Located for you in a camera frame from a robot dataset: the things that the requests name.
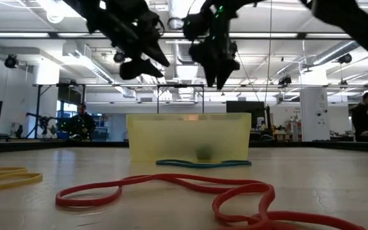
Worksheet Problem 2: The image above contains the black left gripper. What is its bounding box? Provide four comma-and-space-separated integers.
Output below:
86, 0, 171, 81

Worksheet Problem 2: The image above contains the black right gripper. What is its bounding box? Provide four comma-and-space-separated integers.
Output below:
189, 9, 241, 91

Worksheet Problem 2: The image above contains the teal rubber band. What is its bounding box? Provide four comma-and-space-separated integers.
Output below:
155, 159, 252, 169

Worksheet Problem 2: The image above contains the long red rubber band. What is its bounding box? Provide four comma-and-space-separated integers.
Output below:
55, 173, 265, 208

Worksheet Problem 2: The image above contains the yellow rubber band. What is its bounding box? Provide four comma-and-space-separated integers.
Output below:
0, 167, 29, 178
0, 172, 43, 193

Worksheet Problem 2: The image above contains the yellow translucent plastic bin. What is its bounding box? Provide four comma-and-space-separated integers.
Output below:
126, 112, 252, 164

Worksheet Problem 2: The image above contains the looped red rubber band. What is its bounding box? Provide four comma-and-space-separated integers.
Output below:
211, 181, 365, 230

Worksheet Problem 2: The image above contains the black hanging spotlight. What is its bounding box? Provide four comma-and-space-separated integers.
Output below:
4, 54, 19, 70
339, 52, 353, 65
112, 50, 127, 64
228, 41, 238, 60

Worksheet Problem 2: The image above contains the blue chair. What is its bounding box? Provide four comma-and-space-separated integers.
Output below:
93, 126, 110, 141

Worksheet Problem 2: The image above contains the plain white pillar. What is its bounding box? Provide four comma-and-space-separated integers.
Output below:
32, 65, 60, 138

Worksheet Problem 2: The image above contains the white pillar with devices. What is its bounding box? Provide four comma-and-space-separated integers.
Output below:
300, 88, 331, 142

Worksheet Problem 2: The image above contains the black background robot on stand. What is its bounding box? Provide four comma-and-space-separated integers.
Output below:
14, 112, 59, 139

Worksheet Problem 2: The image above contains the overhead LED light bar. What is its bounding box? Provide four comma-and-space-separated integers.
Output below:
0, 31, 354, 41

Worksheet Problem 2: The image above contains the small black metal frame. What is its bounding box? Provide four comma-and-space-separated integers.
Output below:
157, 84, 205, 114

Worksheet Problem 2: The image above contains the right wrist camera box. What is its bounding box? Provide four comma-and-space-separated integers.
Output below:
183, 12, 210, 42

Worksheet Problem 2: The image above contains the silver round ceiling duct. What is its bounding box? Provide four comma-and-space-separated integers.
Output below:
167, 0, 204, 65

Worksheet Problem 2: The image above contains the tall black metal frame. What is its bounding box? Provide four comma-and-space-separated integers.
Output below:
32, 83, 87, 140

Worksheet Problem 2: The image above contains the black table edge rail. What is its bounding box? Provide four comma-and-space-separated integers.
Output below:
0, 139, 368, 155

